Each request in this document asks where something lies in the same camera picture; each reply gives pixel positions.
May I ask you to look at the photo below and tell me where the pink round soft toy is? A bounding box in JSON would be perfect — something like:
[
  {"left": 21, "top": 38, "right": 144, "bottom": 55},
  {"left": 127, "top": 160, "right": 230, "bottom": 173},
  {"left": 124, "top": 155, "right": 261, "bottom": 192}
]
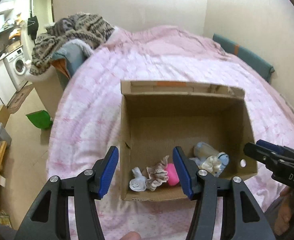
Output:
[{"left": 165, "top": 163, "right": 180, "bottom": 186}]

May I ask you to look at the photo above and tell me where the cream ruffled scrunchie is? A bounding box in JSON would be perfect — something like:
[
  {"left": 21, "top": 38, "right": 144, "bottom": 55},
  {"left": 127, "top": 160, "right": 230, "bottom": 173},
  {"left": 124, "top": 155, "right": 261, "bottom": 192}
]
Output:
[{"left": 201, "top": 155, "right": 223, "bottom": 177}]

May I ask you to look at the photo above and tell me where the light blue plush toy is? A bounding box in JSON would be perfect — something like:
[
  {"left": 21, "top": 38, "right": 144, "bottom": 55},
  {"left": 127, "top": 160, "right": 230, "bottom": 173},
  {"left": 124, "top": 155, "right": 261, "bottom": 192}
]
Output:
[{"left": 190, "top": 142, "right": 229, "bottom": 172}]

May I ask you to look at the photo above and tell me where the beige lace scrunchie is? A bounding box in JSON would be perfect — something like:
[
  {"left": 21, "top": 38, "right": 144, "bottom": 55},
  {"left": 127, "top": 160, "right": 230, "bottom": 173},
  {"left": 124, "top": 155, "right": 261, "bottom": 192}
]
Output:
[{"left": 146, "top": 155, "right": 169, "bottom": 191}]

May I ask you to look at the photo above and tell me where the white cloth item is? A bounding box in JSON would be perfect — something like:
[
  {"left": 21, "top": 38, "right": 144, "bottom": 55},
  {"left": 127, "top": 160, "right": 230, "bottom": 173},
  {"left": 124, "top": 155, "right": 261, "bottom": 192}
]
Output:
[{"left": 129, "top": 167, "right": 147, "bottom": 192}]

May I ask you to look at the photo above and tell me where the person's right hand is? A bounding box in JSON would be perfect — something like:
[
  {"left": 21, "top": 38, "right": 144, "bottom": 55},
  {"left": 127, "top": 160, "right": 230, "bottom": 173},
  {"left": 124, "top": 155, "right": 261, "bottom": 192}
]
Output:
[{"left": 274, "top": 186, "right": 294, "bottom": 236}]

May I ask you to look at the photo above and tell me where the person's left hand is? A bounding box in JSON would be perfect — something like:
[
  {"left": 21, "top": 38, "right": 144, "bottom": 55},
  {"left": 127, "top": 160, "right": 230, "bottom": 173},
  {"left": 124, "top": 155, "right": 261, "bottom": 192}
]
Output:
[{"left": 120, "top": 231, "right": 141, "bottom": 240}]

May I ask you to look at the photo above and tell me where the pink patterned bed duvet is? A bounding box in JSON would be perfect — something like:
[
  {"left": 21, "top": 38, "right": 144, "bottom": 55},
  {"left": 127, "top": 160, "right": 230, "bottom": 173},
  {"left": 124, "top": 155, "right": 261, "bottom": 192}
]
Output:
[{"left": 46, "top": 26, "right": 294, "bottom": 239}]

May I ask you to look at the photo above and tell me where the brown cardboard box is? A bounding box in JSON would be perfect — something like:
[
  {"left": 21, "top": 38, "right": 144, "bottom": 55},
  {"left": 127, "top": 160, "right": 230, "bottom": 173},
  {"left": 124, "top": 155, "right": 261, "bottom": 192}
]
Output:
[{"left": 120, "top": 81, "right": 258, "bottom": 202}]

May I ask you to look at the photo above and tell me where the teal cushion with orange stripe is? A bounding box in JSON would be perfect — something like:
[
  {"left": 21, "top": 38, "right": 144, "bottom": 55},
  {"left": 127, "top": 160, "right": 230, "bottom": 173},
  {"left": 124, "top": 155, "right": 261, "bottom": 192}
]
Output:
[{"left": 213, "top": 34, "right": 275, "bottom": 83}]

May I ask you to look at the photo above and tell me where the green dustpan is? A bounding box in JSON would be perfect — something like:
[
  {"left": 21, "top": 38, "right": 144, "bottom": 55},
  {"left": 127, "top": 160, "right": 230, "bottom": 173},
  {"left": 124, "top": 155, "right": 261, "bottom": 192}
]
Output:
[{"left": 26, "top": 110, "right": 53, "bottom": 129}]

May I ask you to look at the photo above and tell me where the brown door mat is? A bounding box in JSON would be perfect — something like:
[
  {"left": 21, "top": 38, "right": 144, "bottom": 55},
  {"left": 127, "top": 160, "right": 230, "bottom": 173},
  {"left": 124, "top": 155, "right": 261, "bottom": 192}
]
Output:
[{"left": 7, "top": 84, "right": 34, "bottom": 114}]

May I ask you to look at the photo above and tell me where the grey trash bin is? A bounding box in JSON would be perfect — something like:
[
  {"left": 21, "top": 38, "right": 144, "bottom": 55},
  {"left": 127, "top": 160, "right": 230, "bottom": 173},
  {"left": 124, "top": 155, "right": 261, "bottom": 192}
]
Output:
[{"left": 0, "top": 122, "right": 12, "bottom": 148}]

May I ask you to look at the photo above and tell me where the grey blue pillow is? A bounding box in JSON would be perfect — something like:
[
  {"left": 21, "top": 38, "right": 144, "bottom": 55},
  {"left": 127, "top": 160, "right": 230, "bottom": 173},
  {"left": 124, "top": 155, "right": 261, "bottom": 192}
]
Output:
[{"left": 51, "top": 39, "right": 94, "bottom": 80}]

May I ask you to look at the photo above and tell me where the patterned knit blanket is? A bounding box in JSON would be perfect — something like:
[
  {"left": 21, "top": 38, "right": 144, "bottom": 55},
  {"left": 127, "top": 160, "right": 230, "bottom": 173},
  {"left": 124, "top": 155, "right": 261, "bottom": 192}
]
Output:
[{"left": 29, "top": 12, "right": 115, "bottom": 76}]

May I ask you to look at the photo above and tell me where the white washing machine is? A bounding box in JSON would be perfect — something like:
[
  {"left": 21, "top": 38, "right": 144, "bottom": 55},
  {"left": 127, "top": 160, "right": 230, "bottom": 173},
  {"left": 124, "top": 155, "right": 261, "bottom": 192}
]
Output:
[{"left": 3, "top": 47, "right": 27, "bottom": 92}]

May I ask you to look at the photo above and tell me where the black hanging garment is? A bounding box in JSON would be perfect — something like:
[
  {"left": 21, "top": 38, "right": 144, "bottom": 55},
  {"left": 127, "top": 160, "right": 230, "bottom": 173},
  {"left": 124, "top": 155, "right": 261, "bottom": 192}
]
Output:
[{"left": 27, "top": 16, "right": 39, "bottom": 41}]

